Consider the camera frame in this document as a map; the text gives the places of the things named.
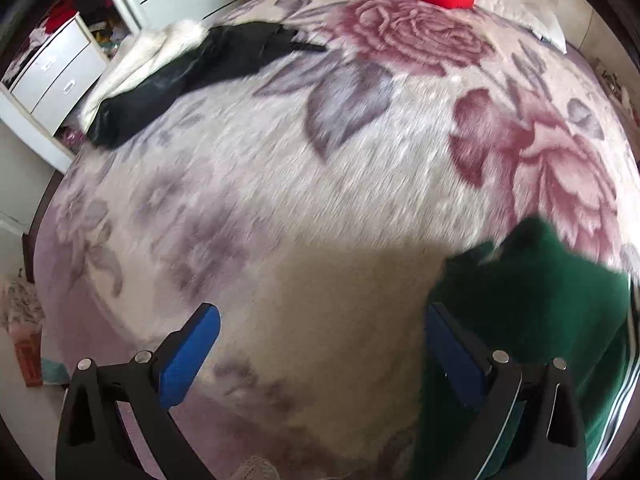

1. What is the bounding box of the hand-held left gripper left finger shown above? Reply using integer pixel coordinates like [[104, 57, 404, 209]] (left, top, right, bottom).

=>
[[55, 302, 222, 480]]

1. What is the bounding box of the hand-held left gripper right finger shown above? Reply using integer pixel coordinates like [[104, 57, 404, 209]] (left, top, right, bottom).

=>
[[424, 302, 587, 480]]

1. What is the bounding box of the green jacket with cream sleeves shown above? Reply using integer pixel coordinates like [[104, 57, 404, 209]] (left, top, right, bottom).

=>
[[406, 215, 635, 480]]

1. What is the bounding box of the pile of clothes in wardrobe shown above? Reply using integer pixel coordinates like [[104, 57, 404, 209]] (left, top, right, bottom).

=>
[[27, 0, 137, 58]]

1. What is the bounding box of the patterned cloth on floor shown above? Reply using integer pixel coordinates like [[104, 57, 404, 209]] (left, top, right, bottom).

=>
[[0, 275, 47, 387]]

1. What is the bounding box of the floral plush blanket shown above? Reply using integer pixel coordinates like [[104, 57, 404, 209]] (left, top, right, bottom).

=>
[[32, 0, 640, 480]]

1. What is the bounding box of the black garment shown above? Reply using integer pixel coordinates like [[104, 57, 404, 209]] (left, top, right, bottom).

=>
[[87, 21, 327, 150]]

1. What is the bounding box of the white fluffy cloth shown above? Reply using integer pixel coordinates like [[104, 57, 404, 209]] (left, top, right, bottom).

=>
[[80, 19, 211, 132]]

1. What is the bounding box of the white drawer unit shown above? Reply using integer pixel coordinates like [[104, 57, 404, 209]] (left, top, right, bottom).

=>
[[0, 12, 112, 175]]

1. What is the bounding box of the white pillow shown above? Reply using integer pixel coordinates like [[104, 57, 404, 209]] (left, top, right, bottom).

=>
[[475, 0, 569, 54]]

